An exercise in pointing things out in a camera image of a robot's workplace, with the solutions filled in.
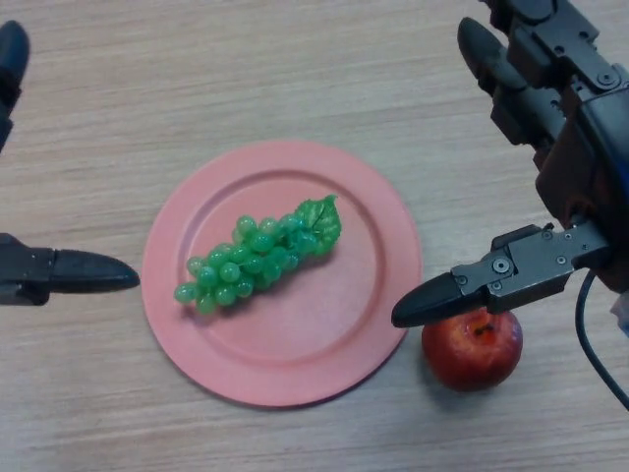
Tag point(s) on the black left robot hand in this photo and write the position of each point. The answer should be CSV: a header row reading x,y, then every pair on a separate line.
x,y
74,273

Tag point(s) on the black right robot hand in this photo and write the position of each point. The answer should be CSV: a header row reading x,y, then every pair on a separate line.
x,y
535,268

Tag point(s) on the red apple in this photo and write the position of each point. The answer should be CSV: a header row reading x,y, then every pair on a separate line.
x,y
472,359

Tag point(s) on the pink round plate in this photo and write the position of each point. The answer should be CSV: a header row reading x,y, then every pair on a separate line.
x,y
314,334

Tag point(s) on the green grapes bunch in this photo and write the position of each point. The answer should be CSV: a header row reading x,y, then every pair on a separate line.
x,y
245,265

